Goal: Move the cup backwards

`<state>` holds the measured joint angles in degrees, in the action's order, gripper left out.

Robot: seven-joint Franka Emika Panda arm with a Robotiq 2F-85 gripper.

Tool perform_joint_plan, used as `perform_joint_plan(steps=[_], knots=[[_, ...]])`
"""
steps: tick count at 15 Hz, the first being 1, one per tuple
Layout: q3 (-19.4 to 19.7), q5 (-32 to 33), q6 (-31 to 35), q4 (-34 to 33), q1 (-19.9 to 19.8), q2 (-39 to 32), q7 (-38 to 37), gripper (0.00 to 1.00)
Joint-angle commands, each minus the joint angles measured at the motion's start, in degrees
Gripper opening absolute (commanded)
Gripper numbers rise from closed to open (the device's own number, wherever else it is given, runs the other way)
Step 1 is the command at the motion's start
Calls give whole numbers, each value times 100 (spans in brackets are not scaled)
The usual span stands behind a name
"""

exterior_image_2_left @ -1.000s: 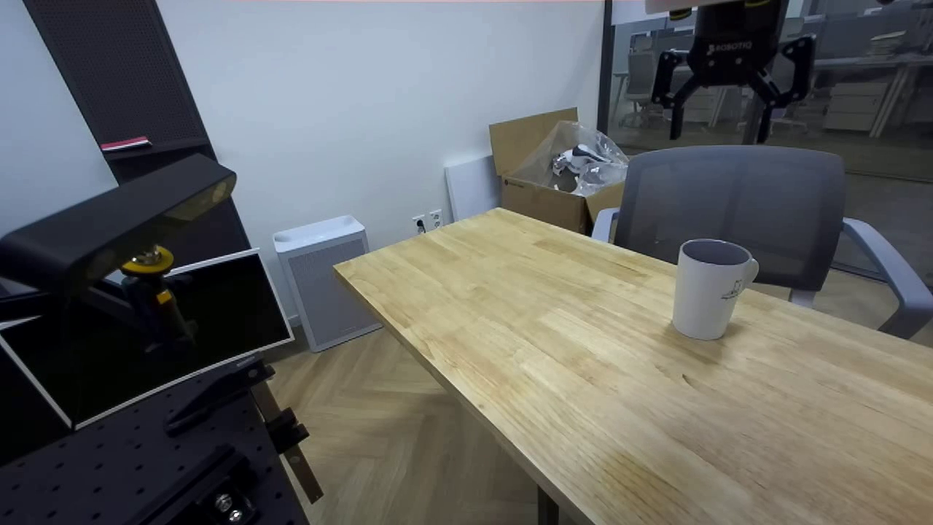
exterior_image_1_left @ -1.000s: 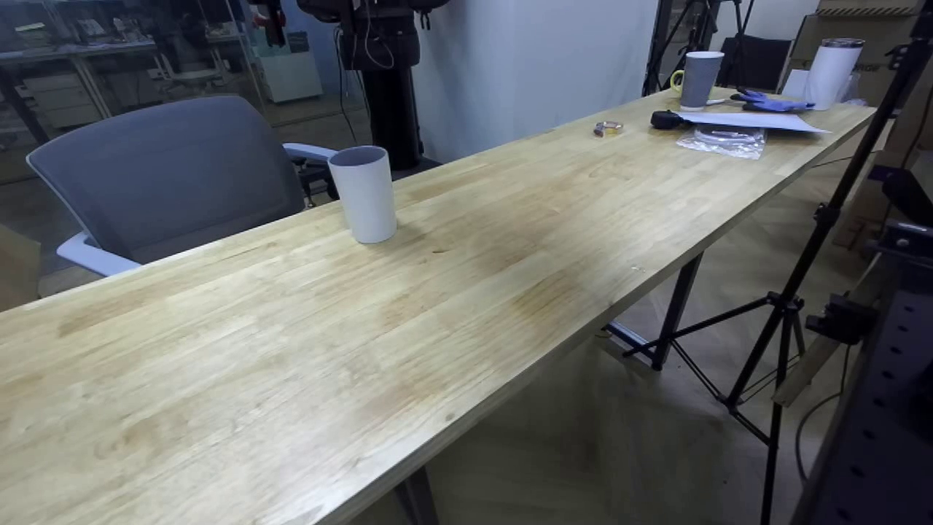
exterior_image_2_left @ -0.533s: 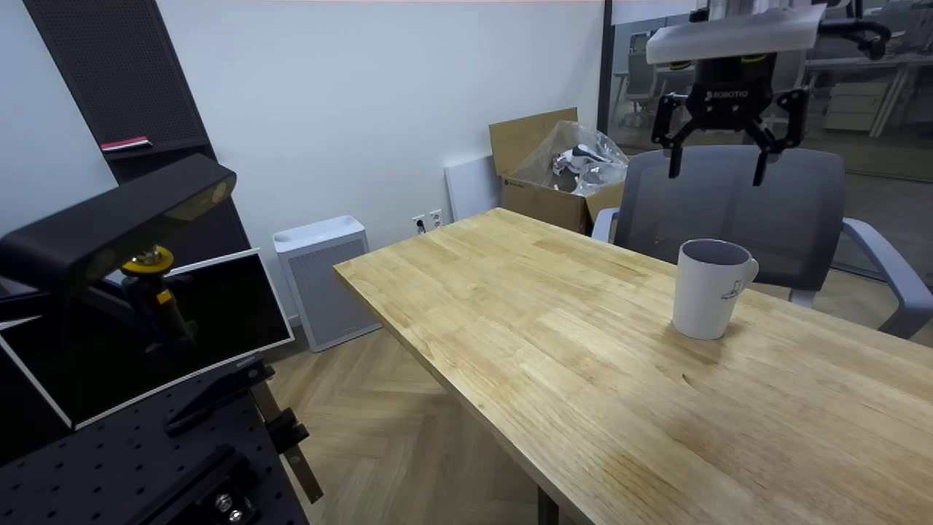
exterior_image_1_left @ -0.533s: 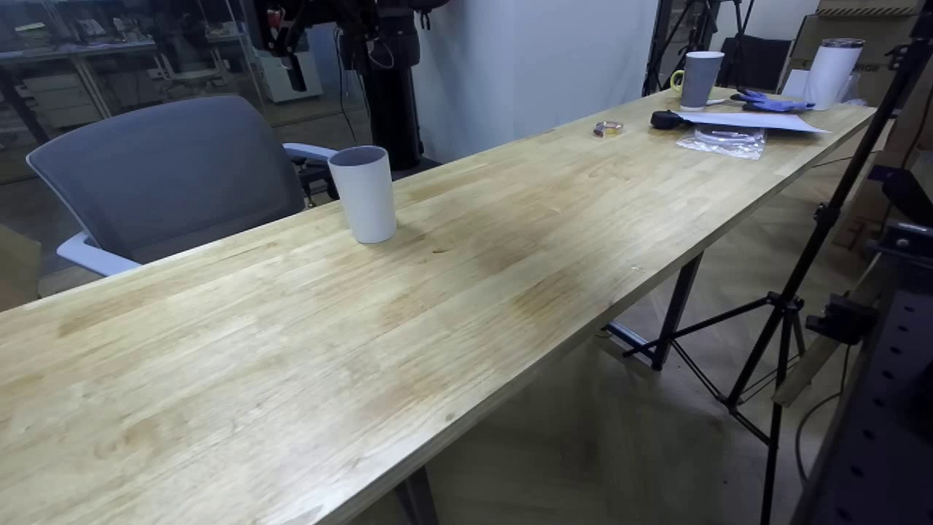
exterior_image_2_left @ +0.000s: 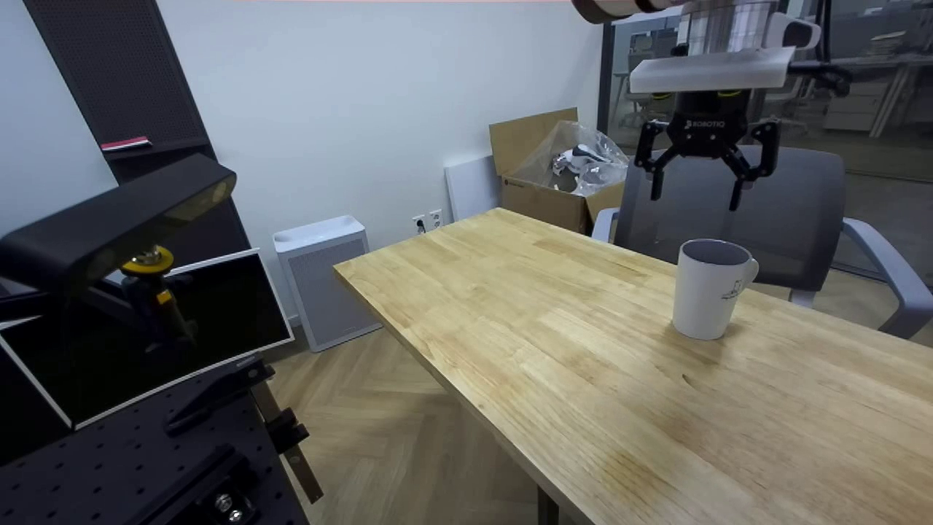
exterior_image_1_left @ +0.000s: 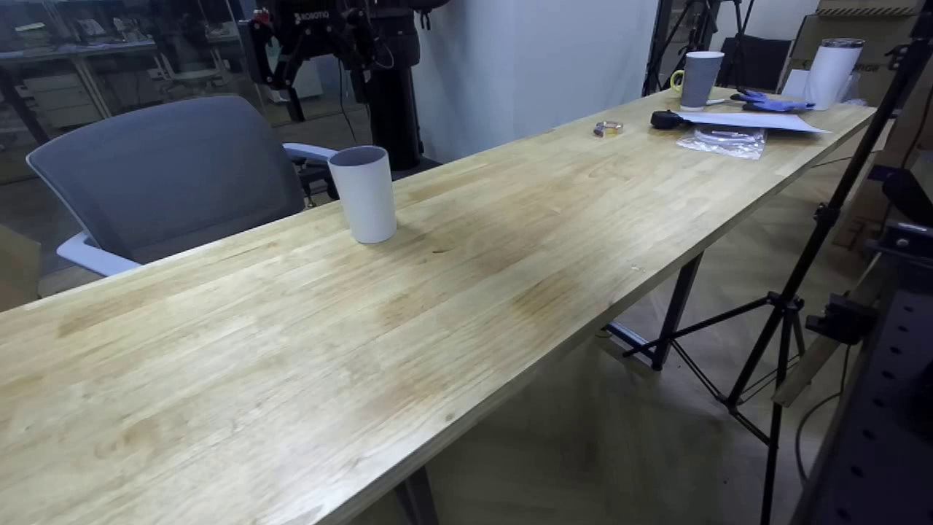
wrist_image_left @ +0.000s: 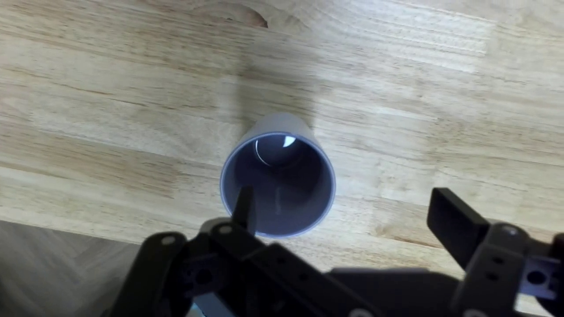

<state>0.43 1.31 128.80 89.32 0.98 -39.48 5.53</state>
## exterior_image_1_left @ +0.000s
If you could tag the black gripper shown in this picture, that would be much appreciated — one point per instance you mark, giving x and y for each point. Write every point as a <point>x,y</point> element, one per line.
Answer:
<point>290,31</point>

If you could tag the white ceramic mug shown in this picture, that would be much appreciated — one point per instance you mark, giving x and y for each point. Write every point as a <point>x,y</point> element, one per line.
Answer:
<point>367,200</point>

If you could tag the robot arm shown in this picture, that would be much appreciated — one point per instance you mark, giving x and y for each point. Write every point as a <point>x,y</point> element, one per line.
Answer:
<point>376,34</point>

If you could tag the grey office chair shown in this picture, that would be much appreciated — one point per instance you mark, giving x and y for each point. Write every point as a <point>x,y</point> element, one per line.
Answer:
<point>166,178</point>

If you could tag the background work desk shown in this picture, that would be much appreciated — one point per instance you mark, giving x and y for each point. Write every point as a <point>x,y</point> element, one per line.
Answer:
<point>68,60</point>

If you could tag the small metal keys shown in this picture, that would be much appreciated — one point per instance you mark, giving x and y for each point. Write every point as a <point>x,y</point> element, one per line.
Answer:
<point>609,127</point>

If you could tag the black computer mouse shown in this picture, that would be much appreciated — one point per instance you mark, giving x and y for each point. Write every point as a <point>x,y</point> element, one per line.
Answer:
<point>667,120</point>

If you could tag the black table leg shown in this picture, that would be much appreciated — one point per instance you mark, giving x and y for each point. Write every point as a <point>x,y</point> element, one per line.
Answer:
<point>419,498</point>
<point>674,310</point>

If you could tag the clear plastic bag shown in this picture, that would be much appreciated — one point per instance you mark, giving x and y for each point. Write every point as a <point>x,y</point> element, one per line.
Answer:
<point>724,143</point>

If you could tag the black flat screen panel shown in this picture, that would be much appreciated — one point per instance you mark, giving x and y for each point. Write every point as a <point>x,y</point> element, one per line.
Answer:
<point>753,62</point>

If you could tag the white paper sheet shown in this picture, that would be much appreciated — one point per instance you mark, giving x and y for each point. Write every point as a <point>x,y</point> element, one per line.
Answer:
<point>753,120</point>

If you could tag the blue cloth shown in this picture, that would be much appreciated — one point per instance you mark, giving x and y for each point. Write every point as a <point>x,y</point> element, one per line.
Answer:
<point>774,101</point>

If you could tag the black tripod stand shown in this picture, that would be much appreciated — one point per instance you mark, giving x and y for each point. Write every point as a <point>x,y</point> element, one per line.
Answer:
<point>828,221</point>

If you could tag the black clamp block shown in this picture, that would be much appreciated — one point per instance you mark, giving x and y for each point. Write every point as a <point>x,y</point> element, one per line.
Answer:
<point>842,320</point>

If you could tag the black perforated breadboard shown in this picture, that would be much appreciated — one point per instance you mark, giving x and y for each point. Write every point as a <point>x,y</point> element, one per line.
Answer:
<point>879,426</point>

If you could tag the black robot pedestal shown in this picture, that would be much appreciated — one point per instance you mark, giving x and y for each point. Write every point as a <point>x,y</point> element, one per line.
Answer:
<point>395,117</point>

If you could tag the black metal rack frame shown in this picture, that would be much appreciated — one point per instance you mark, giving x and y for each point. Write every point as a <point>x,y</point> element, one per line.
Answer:
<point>674,40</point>

